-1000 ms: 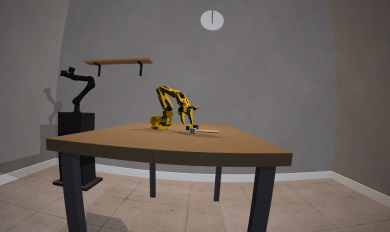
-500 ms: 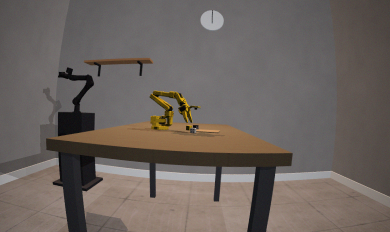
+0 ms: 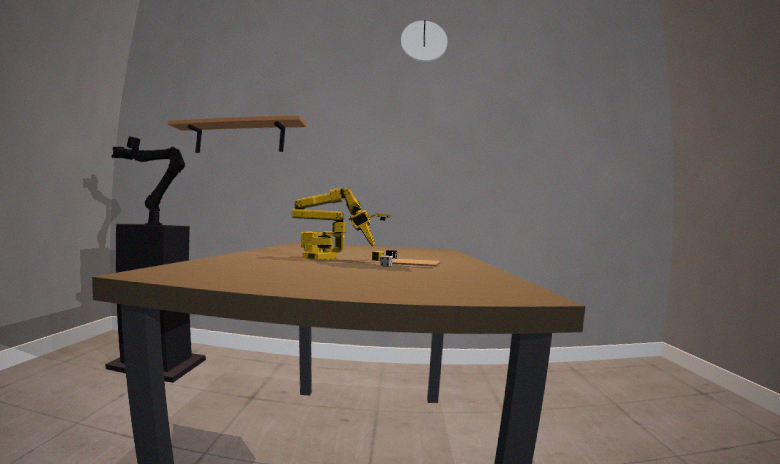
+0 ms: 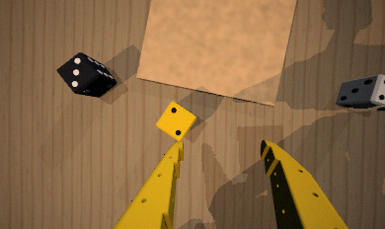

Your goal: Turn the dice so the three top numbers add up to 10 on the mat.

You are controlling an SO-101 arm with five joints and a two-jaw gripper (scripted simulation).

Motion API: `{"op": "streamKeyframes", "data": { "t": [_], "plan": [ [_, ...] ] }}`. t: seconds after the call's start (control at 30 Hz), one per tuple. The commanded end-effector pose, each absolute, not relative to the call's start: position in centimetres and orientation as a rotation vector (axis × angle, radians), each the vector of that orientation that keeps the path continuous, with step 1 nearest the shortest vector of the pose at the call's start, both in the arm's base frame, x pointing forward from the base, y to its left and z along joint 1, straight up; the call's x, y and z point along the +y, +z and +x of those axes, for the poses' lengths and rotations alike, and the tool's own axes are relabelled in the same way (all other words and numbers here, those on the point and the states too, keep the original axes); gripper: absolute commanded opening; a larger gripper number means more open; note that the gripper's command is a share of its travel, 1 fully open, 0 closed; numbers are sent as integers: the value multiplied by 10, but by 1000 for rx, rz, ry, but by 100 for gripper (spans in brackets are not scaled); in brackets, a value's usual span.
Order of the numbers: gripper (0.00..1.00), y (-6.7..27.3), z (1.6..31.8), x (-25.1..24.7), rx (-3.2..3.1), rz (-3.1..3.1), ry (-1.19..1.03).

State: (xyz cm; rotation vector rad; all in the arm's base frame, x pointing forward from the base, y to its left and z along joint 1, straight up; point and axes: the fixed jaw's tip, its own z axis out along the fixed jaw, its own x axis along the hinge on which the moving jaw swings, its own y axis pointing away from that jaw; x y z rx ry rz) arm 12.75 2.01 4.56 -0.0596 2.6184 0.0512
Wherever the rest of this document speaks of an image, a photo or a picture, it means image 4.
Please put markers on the yellow die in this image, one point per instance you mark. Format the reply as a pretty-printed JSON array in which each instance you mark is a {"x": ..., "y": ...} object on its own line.
[{"x": 176, "y": 121}]

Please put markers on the white die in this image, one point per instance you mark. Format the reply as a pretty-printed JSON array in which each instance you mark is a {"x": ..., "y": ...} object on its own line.
[{"x": 363, "y": 94}]

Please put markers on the tan mat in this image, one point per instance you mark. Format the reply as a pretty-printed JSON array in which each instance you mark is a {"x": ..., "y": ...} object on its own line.
[{"x": 229, "y": 48}]

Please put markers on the black die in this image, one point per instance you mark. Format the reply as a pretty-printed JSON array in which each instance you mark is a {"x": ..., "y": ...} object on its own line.
[{"x": 86, "y": 76}]

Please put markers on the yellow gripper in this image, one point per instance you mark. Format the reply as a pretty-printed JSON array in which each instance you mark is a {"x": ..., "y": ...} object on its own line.
[{"x": 298, "y": 201}]

